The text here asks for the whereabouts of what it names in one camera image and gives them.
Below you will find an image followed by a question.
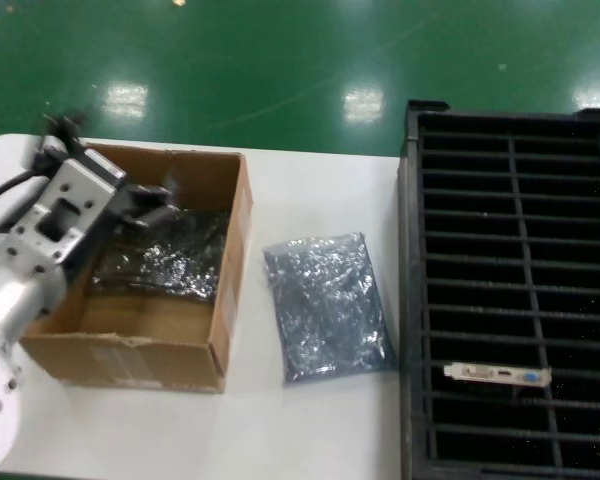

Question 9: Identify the black slotted divider container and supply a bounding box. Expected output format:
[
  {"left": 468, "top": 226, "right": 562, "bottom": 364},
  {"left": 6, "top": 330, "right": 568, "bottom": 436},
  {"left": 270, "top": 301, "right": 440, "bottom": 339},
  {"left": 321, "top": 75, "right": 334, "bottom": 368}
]
[{"left": 398, "top": 99, "right": 600, "bottom": 480}]

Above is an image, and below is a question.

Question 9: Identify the graphics card with metal bracket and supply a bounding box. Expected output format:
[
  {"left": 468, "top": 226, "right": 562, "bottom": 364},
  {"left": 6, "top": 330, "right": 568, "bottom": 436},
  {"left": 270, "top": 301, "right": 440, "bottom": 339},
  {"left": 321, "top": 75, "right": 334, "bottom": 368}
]
[{"left": 443, "top": 363, "right": 553, "bottom": 387}]

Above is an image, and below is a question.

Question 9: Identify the silver left camera bracket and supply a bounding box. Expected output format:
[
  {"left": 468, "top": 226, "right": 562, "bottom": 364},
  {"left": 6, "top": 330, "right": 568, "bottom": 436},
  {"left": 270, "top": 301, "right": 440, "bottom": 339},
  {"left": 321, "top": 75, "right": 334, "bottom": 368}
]
[{"left": 7, "top": 158, "right": 119, "bottom": 276}]

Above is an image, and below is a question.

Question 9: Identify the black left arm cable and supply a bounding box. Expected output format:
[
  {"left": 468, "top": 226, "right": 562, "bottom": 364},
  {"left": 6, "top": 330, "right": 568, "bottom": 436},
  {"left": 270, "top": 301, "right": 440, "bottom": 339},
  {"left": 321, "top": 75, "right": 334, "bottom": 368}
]
[{"left": 0, "top": 112, "right": 89, "bottom": 209}]

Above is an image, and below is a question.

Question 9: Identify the bagged graphics card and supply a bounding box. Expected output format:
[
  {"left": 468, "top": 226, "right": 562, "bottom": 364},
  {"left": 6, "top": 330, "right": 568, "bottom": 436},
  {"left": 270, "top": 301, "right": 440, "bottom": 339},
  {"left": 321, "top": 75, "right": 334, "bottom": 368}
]
[{"left": 90, "top": 208, "right": 232, "bottom": 301}]

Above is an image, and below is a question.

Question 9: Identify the brown cardboard box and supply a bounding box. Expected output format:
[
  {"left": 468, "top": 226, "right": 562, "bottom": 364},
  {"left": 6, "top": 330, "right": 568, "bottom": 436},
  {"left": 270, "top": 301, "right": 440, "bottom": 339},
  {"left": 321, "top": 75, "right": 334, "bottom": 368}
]
[{"left": 19, "top": 142, "right": 255, "bottom": 394}]

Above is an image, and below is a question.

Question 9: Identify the silver antistatic bag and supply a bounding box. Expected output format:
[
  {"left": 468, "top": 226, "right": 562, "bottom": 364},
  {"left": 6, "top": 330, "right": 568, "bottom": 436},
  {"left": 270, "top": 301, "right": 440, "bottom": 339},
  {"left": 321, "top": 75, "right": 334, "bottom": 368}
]
[{"left": 262, "top": 231, "right": 399, "bottom": 385}]

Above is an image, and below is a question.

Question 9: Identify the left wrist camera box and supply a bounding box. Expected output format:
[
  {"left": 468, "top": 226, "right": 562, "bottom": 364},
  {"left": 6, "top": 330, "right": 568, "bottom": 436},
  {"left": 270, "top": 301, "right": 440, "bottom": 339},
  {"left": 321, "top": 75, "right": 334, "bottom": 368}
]
[{"left": 77, "top": 147, "right": 129, "bottom": 189}]

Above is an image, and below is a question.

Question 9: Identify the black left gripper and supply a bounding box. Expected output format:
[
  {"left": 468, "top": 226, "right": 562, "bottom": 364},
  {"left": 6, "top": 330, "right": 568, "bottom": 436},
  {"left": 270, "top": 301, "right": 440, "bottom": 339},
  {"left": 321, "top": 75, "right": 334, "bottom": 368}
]
[{"left": 44, "top": 183, "right": 182, "bottom": 312}]

